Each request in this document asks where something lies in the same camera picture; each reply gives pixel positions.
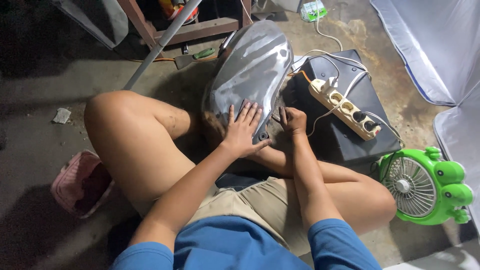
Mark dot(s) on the person's left hand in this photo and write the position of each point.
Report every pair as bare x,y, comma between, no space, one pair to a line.
242,135

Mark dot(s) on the person's right hand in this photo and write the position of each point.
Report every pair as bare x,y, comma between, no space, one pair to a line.
294,122

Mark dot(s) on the brown sandpaper piece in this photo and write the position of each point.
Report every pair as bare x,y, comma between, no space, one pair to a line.
250,102

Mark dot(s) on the silver motorcycle fender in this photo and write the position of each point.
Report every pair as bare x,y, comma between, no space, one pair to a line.
251,63

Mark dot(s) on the white plug adapter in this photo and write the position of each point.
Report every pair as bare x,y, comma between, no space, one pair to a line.
330,83

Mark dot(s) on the cream power strip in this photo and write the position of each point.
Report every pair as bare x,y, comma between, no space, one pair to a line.
347,108

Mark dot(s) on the black round plug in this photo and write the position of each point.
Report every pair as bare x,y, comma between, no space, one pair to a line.
370,125
359,116

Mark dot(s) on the black plastic case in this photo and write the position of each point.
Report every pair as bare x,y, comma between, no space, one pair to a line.
356,146

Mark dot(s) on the beige shorts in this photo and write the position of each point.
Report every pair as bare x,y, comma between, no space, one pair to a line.
258,206

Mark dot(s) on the person's left leg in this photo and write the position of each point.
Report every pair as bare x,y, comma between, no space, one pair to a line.
138,146

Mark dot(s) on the person's leg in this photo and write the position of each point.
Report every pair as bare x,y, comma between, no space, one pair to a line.
138,146
363,202

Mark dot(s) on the person's right leg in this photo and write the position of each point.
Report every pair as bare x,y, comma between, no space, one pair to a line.
363,202

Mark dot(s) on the blue shirt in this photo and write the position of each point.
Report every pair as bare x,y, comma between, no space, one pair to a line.
240,247

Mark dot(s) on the green white packet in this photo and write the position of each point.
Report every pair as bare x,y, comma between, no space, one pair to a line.
313,10

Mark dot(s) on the grey metal pipe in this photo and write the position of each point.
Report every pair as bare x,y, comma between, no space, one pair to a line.
165,39

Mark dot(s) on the red yellow container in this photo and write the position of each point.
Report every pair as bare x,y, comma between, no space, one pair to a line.
176,9

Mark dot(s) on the green frog desk fan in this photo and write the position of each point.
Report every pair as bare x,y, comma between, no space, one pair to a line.
423,187

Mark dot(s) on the white fabric tent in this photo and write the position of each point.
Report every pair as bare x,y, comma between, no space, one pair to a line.
442,52

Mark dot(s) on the pink plastic basket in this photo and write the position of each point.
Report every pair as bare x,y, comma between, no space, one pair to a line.
80,183

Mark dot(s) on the grey stone scrap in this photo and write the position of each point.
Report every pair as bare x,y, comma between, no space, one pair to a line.
62,116

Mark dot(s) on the grey plastic sheet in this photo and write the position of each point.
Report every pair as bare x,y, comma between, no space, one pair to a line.
97,20

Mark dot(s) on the brown wooden table frame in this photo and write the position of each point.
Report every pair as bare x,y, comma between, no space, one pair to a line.
202,29

